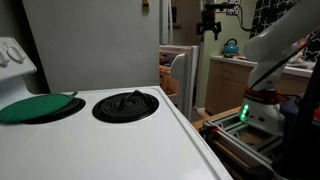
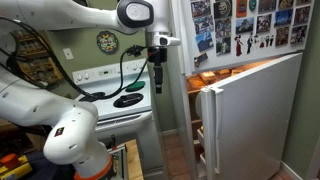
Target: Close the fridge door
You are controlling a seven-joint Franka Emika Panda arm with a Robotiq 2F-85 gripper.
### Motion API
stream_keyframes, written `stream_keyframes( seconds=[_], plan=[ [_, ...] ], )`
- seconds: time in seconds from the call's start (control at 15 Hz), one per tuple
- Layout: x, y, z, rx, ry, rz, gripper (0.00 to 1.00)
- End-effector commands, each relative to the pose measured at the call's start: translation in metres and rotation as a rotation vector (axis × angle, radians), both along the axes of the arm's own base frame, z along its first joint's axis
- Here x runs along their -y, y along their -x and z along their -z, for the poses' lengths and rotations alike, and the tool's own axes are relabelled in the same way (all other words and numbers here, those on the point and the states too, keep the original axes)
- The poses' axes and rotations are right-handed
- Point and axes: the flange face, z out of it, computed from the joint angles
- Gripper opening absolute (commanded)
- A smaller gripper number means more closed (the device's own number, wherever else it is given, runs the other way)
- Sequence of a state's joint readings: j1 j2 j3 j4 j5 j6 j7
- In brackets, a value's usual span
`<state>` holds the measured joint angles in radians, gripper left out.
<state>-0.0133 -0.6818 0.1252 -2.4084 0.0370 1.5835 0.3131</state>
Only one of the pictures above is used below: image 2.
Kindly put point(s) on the small figure magnet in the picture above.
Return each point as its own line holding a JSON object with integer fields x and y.
{"x": 267, "y": 40}
{"x": 262, "y": 42}
{"x": 256, "y": 38}
{"x": 271, "y": 40}

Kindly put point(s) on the wooden table top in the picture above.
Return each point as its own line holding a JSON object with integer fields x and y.
{"x": 135, "y": 160}

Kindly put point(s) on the blue sky photo magnet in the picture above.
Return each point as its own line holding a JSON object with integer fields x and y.
{"x": 283, "y": 17}

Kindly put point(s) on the colourful decorative wall plate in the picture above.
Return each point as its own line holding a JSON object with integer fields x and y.
{"x": 107, "y": 42}

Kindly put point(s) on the tan bread package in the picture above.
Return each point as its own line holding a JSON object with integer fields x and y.
{"x": 207, "y": 76}

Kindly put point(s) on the dark blue bag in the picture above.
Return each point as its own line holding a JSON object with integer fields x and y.
{"x": 40, "y": 166}

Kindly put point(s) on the black skeleton figure magnet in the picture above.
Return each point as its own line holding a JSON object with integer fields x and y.
{"x": 249, "y": 43}

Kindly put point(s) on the orange figure magnet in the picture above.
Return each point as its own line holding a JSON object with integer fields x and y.
{"x": 241, "y": 7}

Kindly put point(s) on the dark mixed photo magnet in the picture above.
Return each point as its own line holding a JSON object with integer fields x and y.
{"x": 298, "y": 34}

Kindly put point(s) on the green spoon rest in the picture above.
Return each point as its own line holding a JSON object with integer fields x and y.
{"x": 135, "y": 86}

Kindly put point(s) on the white light switch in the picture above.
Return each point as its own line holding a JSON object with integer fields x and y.
{"x": 68, "y": 53}

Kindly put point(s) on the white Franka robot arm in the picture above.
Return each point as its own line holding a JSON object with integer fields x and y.
{"x": 76, "y": 133}

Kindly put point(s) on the red emergency stop button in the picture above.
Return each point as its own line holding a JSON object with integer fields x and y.
{"x": 10, "y": 160}

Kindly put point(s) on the dark brown photo magnet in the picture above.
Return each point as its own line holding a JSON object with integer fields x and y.
{"x": 267, "y": 5}

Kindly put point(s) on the dark collage photo magnet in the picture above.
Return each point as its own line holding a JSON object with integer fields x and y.
{"x": 223, "y": 27}

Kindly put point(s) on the dark bottle opener magnet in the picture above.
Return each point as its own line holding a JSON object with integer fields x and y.
{"x": 200, "y": 59}

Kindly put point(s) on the teal round magnet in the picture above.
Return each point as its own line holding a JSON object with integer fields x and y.
{"x": 252, "y": 4}

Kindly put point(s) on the small black red tool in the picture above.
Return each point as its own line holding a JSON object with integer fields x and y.
{"x": 113, "y": 140}

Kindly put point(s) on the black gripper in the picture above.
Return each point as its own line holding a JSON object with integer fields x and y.
{"x": 157, "y": 55}

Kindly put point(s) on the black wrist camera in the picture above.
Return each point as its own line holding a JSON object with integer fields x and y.
{"x": 135, "y": 50}

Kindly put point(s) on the brown food box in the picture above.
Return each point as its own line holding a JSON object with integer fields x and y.
{"x": 196, "y": 82}

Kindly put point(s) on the red dress figure magnet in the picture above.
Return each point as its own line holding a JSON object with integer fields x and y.
{"x": 238, "y": 45}

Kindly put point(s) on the white fridge cabinet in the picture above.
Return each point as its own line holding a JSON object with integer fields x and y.
{"x": 176, "y": 100}

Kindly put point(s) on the orange food package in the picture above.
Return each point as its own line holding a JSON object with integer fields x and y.
{"x": 224, "y": 71}

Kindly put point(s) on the brown red photo magnet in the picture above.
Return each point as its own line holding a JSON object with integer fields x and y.
{"x": 282, "y": 36}

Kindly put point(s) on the large black stove burner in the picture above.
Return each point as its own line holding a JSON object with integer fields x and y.
{"x": 128, "y": 100}

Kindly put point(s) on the small black stove burner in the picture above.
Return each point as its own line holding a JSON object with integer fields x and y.
{"x": 87, "y": 97}

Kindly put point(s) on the brown gold photo magnet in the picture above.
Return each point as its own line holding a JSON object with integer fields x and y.
{"x": 285, "y": 3}

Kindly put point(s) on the crowd scene photo magnet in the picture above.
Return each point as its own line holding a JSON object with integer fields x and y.
{"x": 200, "y": 8}

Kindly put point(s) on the tan food package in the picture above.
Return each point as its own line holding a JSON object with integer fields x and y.
{"x": 237, "y": 70}

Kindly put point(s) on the aluminium frame rail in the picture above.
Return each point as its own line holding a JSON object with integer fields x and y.
{"x": 120, "y": 156}

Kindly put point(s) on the blue white landscape magnet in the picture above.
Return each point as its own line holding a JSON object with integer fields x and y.
{"x": 204, "y": 41}

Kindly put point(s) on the wooden spice rack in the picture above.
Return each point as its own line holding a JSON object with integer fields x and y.
{"x": 33, "y": 56}

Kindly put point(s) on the dark green photo magnet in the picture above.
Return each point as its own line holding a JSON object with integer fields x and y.
{"x": 223, "y": 45}

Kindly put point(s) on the white stove knob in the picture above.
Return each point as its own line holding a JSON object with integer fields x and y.
{"x": 86, "y": 75}
{"x": 142, "y": 64}
{"x": 79, "y": 77}
{"x": 135, "y": 66}

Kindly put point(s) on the narrow dark photo magnet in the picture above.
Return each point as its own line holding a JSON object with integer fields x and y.
{"x": 303, "y": 1}

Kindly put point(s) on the white electric stove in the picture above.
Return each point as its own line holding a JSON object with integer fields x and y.
{"x": 108, "y": 107}

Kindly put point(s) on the pyramid photo magnet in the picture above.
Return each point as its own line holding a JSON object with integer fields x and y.
{"x": 244, "y": 25}

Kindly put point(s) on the yellow emergency stop box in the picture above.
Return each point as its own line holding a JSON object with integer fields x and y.
{"x": 18, "y": 170}

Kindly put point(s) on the dark round emblem magnet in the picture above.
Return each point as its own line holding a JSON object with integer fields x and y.
{"x": 222, "y": 9}

